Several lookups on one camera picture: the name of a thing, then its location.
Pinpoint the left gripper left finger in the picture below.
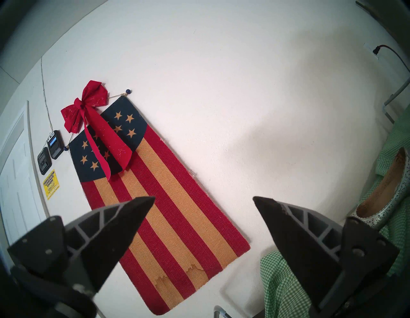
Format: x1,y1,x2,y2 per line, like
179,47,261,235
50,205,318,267
7,196,156,294

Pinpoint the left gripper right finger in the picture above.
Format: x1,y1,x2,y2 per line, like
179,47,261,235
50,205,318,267
252,196,400,306

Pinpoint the silver perforated shoe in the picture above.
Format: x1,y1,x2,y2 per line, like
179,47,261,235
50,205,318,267
348,147,410,230

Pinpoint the green gingham cloth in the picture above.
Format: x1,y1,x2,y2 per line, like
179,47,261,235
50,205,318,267
259,104,410,318

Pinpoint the yellow warning sticker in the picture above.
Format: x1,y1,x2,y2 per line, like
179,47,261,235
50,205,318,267
43,169,60,200

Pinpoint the striped fabric flag hanging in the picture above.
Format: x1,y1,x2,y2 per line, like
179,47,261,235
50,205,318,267
66,93,251,316

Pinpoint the white panel door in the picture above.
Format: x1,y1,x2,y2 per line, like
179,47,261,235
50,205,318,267
0,101,50,257

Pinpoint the red glitter ribbon bow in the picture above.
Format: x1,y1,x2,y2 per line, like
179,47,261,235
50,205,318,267
60,80,133,181

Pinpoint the black wall control button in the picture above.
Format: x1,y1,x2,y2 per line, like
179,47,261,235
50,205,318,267
37,147,53,175

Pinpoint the black wall control with display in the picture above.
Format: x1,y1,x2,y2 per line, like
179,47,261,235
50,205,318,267
47,130,65,160

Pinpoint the white wall outlet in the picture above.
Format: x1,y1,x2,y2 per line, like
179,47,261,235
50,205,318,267
364,42,381,59

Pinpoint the black red power cord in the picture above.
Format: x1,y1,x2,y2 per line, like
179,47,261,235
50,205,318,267
373,44,410,73

